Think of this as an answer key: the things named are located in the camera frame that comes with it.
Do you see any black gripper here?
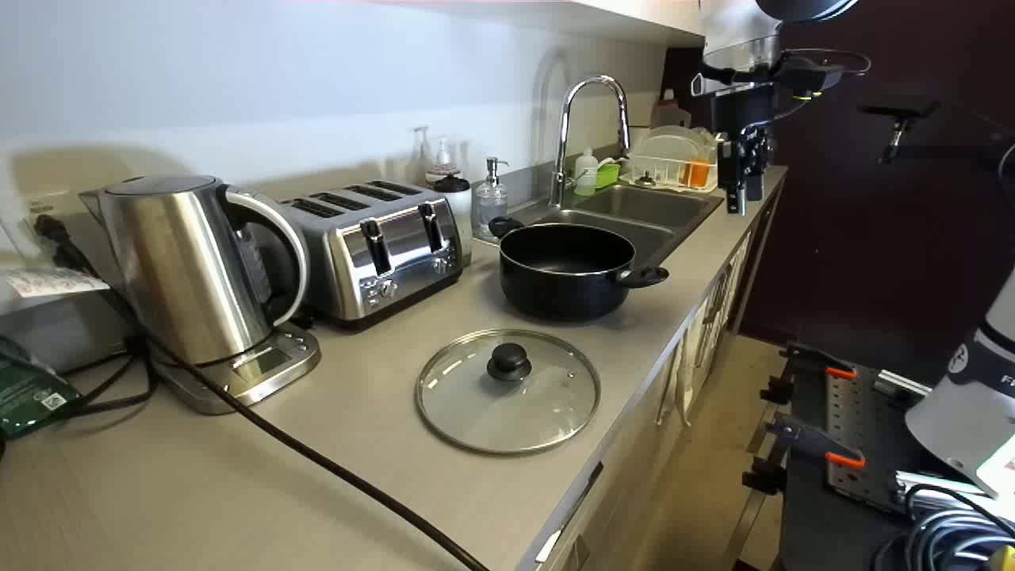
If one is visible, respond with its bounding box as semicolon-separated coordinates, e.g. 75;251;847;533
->
707;83;779;217

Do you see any black clamp with orange tip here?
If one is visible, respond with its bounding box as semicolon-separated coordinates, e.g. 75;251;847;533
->
758;359;863;413
740;413;873;498

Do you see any metal cabinet handle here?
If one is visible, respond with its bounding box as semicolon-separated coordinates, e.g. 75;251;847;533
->
653;329;683;429
676;318;704;429

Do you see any black power cable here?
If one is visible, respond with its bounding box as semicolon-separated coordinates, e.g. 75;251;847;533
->
31;212;491;571

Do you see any stainless steel electric kettle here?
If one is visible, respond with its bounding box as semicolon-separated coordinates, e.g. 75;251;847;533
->
75;171;315;367

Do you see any stainless steel double sink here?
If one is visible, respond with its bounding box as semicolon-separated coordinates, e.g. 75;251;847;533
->
515;180;728;270

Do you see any white cup with black lid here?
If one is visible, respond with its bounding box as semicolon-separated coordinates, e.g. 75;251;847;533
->
432;171;475;253

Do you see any grey cable bundle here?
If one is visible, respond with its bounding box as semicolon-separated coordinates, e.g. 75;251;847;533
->
895;475;1015;571

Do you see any green packet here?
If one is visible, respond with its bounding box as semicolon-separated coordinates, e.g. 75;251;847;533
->
0;333;87;444

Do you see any green dish soap bottle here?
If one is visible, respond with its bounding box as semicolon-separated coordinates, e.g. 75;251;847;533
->
571;145;622;200

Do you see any steel kettle base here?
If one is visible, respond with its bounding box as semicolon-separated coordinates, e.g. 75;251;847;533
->
154;320;323;417

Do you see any glass lid with black knob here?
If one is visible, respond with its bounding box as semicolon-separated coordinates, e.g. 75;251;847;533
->
412;327;602;459

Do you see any clear soap pump dispenser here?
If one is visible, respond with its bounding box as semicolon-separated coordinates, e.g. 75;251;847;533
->
468;155;510;240

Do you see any white dish rack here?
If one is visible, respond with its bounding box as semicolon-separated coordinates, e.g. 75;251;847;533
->
622;120;736;194

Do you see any clear glass bottle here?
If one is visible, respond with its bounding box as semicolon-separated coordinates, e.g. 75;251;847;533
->
406;123;441;192

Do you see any stainless steel four-slot toaster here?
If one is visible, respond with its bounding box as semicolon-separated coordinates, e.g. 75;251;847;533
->
275;178;468;327

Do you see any black cooking pot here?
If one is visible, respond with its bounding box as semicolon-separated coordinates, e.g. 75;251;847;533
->
484;212;672;324

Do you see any chrome sink faucet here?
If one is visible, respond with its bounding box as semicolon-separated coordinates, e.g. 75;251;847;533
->
548;73;636;207

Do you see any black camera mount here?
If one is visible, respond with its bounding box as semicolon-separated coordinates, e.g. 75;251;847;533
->
855;92;941;167

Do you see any white box with label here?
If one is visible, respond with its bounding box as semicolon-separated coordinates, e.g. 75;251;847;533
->
0;262;116;375

